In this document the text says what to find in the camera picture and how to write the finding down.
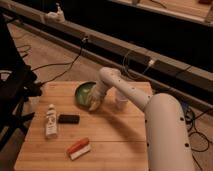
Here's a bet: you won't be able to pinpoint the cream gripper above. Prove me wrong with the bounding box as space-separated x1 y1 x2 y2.
88 87 105 111

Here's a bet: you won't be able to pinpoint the green ceramic bowl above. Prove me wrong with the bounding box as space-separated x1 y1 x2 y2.
75 82 96 108

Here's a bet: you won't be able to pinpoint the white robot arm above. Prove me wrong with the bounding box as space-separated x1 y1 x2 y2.
88 67 195 171

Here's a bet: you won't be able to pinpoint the white plastic cup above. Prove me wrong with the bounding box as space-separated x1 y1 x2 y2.
115 90 128 109

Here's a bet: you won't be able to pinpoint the black rectangular block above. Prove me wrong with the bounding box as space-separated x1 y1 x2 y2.
58 115 80 124

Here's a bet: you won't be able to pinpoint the orange and white sponge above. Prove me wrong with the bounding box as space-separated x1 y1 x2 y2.
67 138 91 160

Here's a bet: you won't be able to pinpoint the white tube bottle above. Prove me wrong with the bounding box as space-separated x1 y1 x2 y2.
45 104 58 139

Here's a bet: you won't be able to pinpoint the black chair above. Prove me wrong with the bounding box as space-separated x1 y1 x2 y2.
0 12 42 151

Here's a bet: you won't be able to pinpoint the black floor cable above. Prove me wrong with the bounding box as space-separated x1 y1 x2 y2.
31 37 88 84

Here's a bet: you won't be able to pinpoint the white object on rail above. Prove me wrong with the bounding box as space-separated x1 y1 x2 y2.
45 3 65 22

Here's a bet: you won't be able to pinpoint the long metal rail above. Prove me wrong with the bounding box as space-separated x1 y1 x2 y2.
0 0 213 116

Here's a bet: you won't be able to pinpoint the black cables at right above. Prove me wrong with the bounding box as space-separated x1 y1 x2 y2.
181 101 213 171

